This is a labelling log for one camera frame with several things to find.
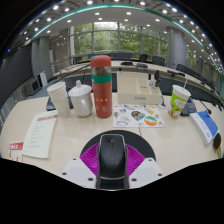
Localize white lidded mug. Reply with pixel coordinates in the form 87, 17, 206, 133
67, 79, 94, 118

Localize blue and white book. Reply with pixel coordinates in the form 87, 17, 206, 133
188, 110, 220, 148

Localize stack of white paper cups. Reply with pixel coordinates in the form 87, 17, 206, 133
46, 81, 72, 119

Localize colourful sticker sheet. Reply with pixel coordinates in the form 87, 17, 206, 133
112, 103, 167, 129

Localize grey box cabinet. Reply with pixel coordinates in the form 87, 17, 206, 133
21, 78, 41, 98

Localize green printed paper cup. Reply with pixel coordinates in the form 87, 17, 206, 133
167, 84, 192, 120

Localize red bottle with green band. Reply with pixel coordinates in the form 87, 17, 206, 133
89, 54, 114, 119

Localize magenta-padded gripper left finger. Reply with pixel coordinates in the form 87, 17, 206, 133
59, 143, 102, 190

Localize yellow and black microphone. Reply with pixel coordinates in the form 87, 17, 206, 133
213, 132, 224, 159

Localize white organizer box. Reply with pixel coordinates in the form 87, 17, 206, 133
116, 70, 163, 106

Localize white paper booklet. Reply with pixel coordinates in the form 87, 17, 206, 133
21, 110, 59, 160

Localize ceiling lights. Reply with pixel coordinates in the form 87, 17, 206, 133
6, 0, 224, 73

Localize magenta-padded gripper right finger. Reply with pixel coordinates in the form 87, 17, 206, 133
123, 143, 165, 190

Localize white standing appliance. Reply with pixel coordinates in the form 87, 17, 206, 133
35, 70, 49, 88

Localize black mouse pad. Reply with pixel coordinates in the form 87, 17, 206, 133
80, 129, 157, 161

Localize dark office chairs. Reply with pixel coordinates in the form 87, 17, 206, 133
71, 52, 223, 101

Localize black computer mouse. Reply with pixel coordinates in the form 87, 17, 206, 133
98, 133, 128, 181

